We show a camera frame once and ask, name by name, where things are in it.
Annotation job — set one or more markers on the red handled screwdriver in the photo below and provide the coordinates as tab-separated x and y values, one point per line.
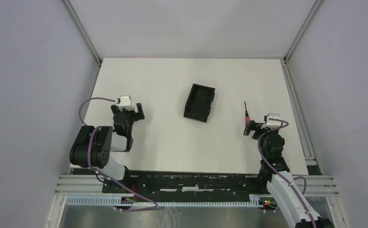
246	112

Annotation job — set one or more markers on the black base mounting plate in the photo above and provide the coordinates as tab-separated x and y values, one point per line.
166	186

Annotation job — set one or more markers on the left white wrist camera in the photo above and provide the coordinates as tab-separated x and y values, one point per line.
123	101

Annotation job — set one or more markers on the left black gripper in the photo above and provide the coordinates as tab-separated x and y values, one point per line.
138	116

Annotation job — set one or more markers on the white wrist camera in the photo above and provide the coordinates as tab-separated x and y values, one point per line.
123	101
272	121

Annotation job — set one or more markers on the black plastic bin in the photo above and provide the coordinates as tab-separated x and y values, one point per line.
199	102

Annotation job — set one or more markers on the left aluminium frame post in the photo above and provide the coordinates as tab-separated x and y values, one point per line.
78	23

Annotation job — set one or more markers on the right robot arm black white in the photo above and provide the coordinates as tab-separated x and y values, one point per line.
275	176

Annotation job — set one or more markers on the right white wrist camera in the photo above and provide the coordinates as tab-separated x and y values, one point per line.
272	121

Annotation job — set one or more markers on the aluminium front rail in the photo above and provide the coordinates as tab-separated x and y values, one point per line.
317	186

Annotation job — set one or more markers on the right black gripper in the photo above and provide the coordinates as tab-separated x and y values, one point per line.
254	126

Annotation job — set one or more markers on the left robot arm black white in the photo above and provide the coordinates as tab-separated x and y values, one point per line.
92	148

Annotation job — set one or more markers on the white slotted cable duct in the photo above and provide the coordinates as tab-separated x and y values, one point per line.
120	201

